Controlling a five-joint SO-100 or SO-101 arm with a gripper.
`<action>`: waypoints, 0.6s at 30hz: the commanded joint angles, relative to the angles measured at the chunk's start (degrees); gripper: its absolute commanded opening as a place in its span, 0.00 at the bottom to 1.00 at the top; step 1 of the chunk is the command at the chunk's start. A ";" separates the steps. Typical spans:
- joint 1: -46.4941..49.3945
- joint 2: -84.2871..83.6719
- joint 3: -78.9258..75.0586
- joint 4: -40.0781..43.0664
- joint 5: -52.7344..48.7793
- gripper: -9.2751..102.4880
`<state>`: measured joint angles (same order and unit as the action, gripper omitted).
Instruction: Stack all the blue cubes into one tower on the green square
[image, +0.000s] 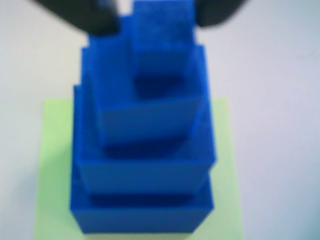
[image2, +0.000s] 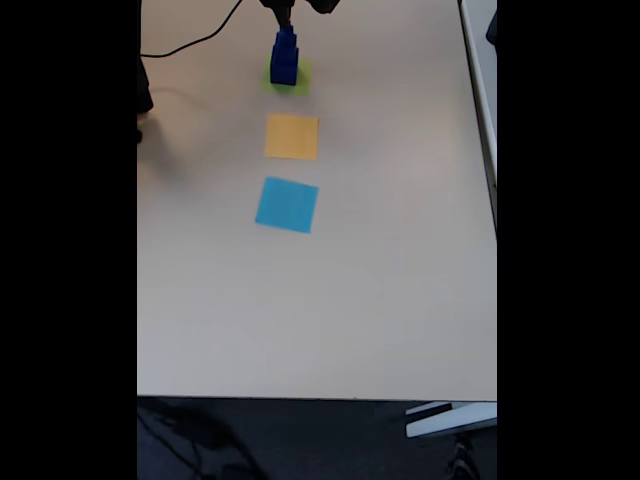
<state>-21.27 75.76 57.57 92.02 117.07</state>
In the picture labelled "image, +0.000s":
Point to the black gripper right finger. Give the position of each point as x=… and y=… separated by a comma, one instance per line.
x=217, y=11

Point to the small blue cube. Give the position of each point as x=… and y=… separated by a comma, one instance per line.
x=140, y=175

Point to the miniature blue cube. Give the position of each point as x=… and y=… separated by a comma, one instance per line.
x=162, y=37

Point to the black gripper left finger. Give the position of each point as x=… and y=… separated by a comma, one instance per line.
x=87, y=15

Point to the green paper square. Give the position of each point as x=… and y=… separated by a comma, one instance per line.
x=50, y=162

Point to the tiny blue cube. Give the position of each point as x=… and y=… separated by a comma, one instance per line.
x=150, y=120

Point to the large blue cube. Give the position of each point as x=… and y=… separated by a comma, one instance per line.
x=140, y=221

